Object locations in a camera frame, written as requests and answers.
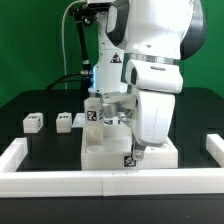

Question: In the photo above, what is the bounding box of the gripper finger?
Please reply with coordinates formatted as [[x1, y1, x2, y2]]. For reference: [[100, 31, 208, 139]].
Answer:
[[117, 112, 132, 128], [132, 142, 146, 161]]

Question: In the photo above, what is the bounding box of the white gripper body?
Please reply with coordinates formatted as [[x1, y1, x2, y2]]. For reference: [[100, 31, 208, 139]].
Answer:
[[132, 90, 175, 146]]

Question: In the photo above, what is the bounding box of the white square tabletop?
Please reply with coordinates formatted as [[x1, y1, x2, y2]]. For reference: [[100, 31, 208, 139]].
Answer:
[[81, 125, 178, 171]]

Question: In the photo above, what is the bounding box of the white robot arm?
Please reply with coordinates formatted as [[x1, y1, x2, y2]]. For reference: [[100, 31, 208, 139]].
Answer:
[[75, 0, 207, 160]]

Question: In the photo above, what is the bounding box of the white marker sheet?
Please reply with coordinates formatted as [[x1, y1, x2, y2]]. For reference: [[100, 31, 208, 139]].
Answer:
[[72, 113, 85, 128]]

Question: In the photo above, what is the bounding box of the white U-shaped fence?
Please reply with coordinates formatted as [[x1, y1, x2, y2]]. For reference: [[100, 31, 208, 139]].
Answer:
[[0, 138, 224, 198]]

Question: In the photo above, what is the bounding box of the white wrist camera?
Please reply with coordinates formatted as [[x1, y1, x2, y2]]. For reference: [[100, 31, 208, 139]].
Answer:
[[125, 59, 183, 93]]

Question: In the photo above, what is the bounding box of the black cable bundle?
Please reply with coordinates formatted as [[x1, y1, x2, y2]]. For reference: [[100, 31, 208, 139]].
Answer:
[[45, 6, 93, 92]]

